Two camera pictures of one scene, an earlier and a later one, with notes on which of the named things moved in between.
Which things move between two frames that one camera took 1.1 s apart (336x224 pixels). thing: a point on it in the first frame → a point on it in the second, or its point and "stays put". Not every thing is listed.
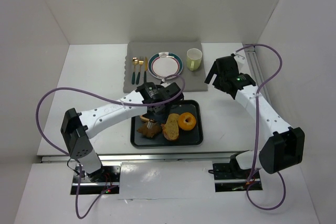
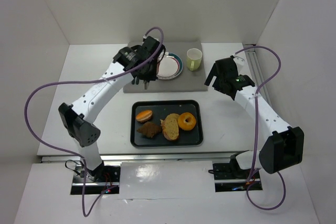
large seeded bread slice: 170,128 stays put
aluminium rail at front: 142,157 stays put
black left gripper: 154,114 → 144,76
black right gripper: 219,74 stays put
